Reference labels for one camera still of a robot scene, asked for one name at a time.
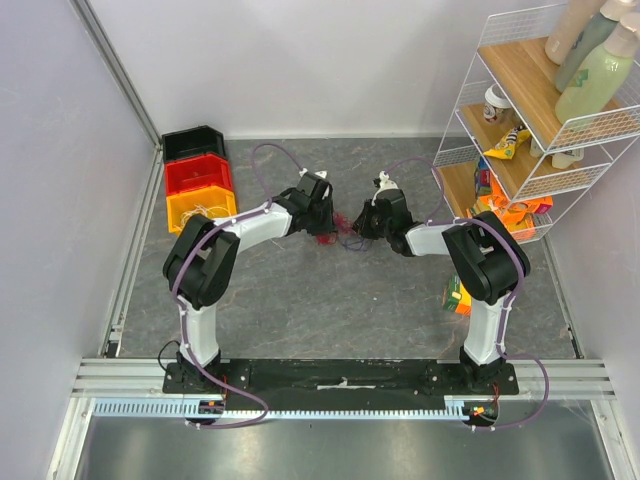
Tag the orange snack boxes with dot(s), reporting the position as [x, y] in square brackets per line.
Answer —
[518, 217]

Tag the black plastic bin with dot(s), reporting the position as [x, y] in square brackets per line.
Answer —
[200, 140]

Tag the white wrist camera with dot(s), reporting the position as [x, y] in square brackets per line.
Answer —
[383, 183]
[313, 185]

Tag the colourful small carton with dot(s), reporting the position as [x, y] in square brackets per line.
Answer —
[483, 178]

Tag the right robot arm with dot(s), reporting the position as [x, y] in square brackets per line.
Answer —
[488, 261]

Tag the beige bottle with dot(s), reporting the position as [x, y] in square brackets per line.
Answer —
[570, 24]

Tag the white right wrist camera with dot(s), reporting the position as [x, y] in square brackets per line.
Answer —
[383, 183]

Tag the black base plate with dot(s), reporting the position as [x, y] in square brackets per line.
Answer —
[338, 382]

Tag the green orange box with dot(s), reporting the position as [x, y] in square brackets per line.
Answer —
[456, 298]

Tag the small white bottle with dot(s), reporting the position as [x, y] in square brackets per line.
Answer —
[559, 160]

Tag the paper coffee cup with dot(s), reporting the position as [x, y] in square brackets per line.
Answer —
[496, 106]

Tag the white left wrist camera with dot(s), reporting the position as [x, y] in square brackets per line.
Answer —
[313, 185]

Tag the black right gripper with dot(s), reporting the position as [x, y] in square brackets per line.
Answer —
[370, 222]

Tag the green lotion bottle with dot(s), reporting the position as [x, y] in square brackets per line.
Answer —
[600, 75]

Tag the yellow plastic bin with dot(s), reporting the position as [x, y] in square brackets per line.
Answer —
[211, 202]

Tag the white wire shelf rack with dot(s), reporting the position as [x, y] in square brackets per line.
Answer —
[511, 53]

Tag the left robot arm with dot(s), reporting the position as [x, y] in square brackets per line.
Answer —
[201, 262]

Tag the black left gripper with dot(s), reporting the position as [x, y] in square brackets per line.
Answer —
[328, 226]

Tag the yellow snack bag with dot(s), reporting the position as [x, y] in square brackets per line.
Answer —
[506, 148]

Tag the grey green bottle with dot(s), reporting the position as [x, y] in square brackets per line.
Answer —
[596, 31]

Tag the slotted cable duct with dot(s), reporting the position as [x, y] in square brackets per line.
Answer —
[197, 409]

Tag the red plastic bin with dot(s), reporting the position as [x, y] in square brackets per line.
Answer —
[197, 173]

